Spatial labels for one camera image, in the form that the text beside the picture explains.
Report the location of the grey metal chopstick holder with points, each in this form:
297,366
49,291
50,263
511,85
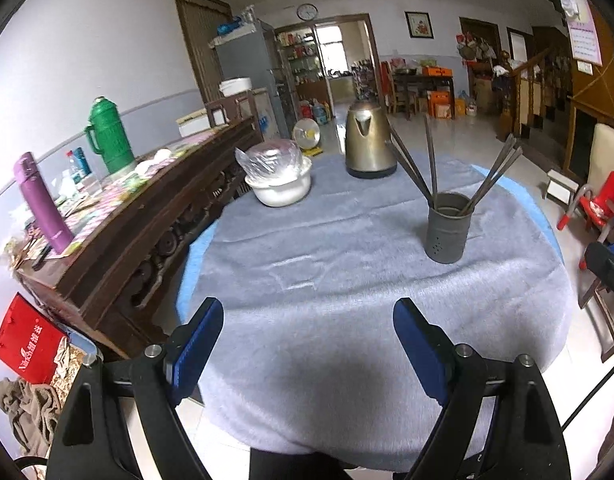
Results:
449,235

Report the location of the brass electric kettle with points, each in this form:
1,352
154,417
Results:
369,145

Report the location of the wooden staircase railing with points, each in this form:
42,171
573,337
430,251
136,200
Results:
524,90

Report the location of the cream chair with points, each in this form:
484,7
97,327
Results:
604,155

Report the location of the plastic water bottle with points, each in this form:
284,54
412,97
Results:
78,167

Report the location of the brown wooden door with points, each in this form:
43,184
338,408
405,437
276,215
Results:
199,45

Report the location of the wooden dining table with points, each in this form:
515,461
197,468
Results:
422,82

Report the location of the wall calendar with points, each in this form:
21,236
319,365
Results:
586,42

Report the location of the dark wooden frame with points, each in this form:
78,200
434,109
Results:
244,105

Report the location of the white plastic basin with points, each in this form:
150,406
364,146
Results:
282,192

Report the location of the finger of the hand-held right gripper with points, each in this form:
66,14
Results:
609,267

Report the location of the green thermos flask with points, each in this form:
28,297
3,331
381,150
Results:
112,140

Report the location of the brown wooden chair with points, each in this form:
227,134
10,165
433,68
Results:
599,320

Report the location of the white rice cooker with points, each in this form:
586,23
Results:
236,86

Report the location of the white foam box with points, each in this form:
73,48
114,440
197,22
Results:
193,122

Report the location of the purple thermos bottle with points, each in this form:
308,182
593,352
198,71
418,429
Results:
44,205

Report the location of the large water jug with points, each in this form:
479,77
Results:
321,112

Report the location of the red child's chair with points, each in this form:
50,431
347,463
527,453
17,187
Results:
604,205

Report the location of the bunch of dark chopsticks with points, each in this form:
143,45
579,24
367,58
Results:
429,160

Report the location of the white step stool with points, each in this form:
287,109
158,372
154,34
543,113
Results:
561,187

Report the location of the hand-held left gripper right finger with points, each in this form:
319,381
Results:
419,345

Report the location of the person's black trousers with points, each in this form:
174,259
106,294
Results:
297,465

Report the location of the framed wall picture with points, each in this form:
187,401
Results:
419,25

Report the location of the grey refrigerator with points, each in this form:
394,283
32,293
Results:
247,60

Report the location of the round wall clock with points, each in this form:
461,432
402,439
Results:
307,11

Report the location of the dark carved wooden sideboard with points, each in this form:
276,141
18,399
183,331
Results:
127,240

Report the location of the red paper bag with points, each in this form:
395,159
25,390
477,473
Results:
29,340

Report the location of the small white fan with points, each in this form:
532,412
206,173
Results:
307,134

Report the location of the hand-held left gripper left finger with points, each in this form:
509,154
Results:
197,345

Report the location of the brown crumpled cloth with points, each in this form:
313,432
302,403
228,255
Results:
24,415

